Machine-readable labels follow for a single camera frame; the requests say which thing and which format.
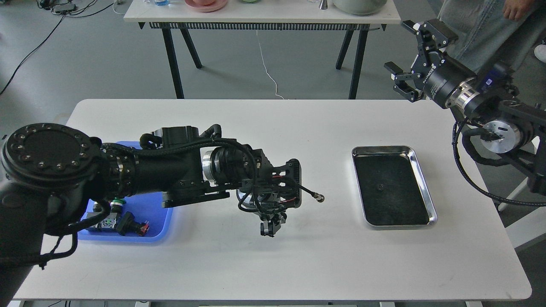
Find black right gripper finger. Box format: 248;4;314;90
401;19;459;69
384;61;427;102

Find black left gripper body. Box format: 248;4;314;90
237;149;325;218

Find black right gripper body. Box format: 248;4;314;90
411;53;476;109

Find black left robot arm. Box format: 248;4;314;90
1;123;325;307

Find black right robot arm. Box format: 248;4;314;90
384;19;545;207

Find silver metal tray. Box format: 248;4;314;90
351;145;438;230

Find blue plastic tray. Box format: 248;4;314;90
77;141;174;243

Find person's hand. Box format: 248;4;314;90
502;0;535;21

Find person in jeans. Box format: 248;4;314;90
438;0;546;73

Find grey green bowl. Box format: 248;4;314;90
333;0;387;15

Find white background table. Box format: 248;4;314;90
124;0;401;99

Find pink plate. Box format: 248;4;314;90
184;0;229;12

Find white cable on floor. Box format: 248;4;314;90
256;30;285;100

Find black red selector switch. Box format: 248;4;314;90
115;211;150;237

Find green push button switch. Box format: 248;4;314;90
86;198;127;232

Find black cables on floor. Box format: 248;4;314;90
0;0;116;94

